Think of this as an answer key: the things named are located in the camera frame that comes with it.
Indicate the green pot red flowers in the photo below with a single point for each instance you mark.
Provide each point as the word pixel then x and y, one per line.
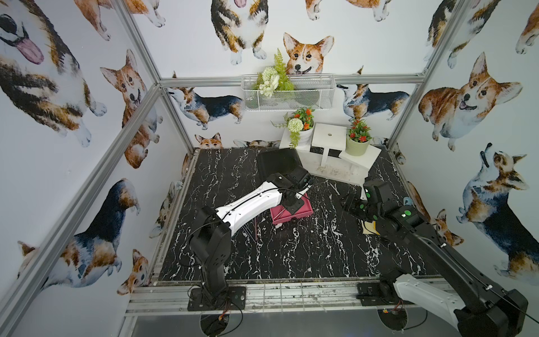
pixel 358 138

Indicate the yellow sticky note pad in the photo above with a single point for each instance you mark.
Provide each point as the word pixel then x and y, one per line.
pixel 369 227

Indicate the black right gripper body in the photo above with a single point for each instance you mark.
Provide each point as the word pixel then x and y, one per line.
pixel 361 208

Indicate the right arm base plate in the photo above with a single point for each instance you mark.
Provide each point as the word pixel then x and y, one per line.
pixel 377 294

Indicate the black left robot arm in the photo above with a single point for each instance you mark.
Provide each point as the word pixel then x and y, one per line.
pixel 211 239

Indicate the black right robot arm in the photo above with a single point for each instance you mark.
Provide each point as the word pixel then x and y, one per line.
pixel 477 307

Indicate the white wooden stand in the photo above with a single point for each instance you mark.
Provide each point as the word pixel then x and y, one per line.
pixel 322 151

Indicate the green fern with white flowers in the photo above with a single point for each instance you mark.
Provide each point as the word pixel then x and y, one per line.
pixel 274 78

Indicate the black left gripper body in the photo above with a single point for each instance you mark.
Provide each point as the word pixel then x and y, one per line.
pixel 290 198

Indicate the white pot orange flowers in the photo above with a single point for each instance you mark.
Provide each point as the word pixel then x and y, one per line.
pixel 299 124

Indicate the white wire basket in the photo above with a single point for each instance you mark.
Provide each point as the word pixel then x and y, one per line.
pixel 310 91

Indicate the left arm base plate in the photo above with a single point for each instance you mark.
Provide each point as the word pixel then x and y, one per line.
pixel 232 298

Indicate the black drawer cabinet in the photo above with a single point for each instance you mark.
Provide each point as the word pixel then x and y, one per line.
pixel 281 161

